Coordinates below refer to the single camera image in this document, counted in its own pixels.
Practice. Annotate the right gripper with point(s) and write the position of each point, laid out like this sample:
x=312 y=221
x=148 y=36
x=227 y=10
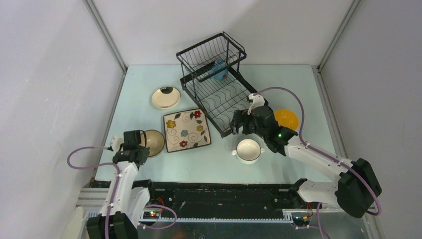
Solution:
x=243 y=122

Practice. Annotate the blue floral mug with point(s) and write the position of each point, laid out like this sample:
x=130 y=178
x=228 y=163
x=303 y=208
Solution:
x=219 y=70

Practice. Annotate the yellow plastic bowl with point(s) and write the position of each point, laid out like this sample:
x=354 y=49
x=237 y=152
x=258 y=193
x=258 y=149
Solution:
x=286 y=118

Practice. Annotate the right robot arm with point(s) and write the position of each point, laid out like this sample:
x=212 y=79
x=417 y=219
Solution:
x=353 y=185

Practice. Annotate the white two-handled soup cup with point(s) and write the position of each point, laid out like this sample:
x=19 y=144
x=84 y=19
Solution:
x=248 y=151

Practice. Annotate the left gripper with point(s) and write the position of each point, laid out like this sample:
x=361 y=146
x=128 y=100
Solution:
x=143 y=155

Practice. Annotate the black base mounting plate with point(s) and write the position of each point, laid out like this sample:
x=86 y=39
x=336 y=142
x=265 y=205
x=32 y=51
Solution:
x=223 y=200

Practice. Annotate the round cream plate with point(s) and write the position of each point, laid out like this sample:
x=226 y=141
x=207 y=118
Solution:
x=166 y=97

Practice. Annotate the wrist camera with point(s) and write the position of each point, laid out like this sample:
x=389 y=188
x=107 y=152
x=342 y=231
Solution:
x=255 y=101
x=115 y=143

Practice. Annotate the black wire dish rack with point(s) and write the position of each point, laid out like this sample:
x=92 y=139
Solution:
x=217 y=99

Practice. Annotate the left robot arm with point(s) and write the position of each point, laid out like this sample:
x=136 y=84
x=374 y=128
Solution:
x=119 y=215

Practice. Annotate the tan bowl with dark rim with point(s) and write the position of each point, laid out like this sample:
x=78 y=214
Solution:
x=153 y=139

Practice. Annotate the square floral ceramic plate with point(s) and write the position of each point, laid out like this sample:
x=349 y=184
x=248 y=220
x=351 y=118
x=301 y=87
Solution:
x=186 y=130

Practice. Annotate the grey slotted cable duct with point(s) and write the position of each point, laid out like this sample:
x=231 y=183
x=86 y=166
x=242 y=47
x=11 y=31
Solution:
x=287 y=218

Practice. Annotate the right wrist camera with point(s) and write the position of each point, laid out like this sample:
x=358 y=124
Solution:
x=255 y=101

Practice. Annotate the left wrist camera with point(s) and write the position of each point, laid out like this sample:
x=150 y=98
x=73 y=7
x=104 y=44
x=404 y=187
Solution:
x=115 y=143

